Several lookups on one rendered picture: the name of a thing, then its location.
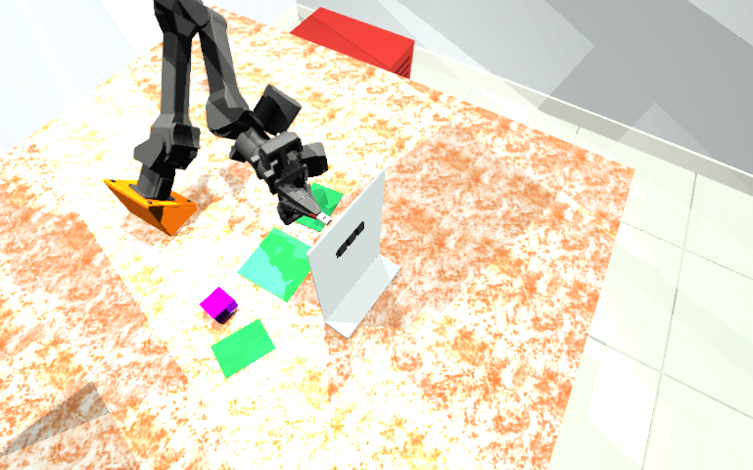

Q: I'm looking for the grey panel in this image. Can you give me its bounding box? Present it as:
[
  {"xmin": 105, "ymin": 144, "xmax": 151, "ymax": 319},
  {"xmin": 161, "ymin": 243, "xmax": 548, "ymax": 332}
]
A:
[{"xmin": 306, "ymin": 168, "xmax": 400, "ymax": 340}]

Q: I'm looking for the purple block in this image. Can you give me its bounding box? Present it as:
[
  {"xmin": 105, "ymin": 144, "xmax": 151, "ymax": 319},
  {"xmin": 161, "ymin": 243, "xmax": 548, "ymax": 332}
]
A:
[{"xmin": 200, "ymin": 286, "xmax": 238, "ymax": 324}]

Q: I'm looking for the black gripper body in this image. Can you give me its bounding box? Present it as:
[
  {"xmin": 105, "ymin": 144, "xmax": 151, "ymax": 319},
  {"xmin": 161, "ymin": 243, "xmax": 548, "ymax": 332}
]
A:
[{"xmin": 251, "ymin": 131, "xmax": 303, "ymax": 225}]

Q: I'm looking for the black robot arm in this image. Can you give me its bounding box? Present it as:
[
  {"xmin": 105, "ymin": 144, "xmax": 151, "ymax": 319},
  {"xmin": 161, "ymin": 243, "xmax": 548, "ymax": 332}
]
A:
[{"xmin": 128, "ymin": 0, "xmax": 329, "ymax": 201}]

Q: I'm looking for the green square mat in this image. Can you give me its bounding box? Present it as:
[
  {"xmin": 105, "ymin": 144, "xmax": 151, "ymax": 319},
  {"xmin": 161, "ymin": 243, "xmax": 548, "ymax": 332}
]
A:
[{"xmin": 295, "ymin": 182, "xmax": 344, "ymax": 232}]

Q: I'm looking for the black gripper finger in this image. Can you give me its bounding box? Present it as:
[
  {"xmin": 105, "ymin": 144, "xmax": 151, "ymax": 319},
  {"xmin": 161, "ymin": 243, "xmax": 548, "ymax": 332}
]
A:
[
  {"xmin": 274, "ymin": 164, "xmax": 321, "ymax": 215},
  {"xmin": 279, "ymin": 199, "xmax": 315, "ymax": 219}
]

